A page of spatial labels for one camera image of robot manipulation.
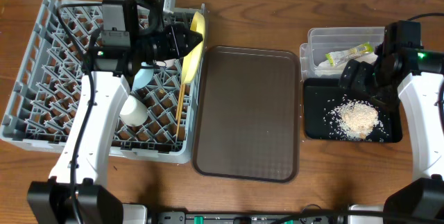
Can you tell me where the white bowl with rice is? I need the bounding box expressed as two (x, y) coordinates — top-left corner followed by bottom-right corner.
(154, 59), (176, 69)

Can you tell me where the yellow plate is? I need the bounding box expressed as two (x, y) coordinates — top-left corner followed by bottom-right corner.
(181, 12), (206, 84)

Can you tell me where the blue bowl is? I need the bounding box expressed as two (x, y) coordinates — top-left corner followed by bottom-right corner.
(131, 62), (154, 91)

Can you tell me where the white paper cup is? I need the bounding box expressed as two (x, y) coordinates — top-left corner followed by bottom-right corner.
(119, 95), (148, 127)

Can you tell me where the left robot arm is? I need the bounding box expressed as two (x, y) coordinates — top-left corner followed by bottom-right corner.
(27, 0), (207, 223)

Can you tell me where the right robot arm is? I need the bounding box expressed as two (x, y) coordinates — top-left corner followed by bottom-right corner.
(339, 19), (443, 223)

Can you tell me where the black waste tray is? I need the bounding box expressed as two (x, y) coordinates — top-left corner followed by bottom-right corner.
(303, 78), (403, 143)

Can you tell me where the green snack wrapper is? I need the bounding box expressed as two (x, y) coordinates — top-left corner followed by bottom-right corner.
(325, 42), (374, 67)

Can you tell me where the clear plastic bin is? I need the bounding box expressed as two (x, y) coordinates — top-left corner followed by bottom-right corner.
(300, 26), (384, 80)

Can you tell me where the spilled rice pile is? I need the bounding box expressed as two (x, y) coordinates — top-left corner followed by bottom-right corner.
(322, 94), (389, 142)

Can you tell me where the brown serving tray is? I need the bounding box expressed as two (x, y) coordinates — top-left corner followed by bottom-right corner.
(192, 46), (300, 183)

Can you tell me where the grey plastic dish rack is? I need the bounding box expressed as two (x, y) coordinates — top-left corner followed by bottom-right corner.
(1, 0), (200, 164)

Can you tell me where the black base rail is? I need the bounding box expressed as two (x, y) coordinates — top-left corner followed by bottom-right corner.
(121, 203), (348, 224)

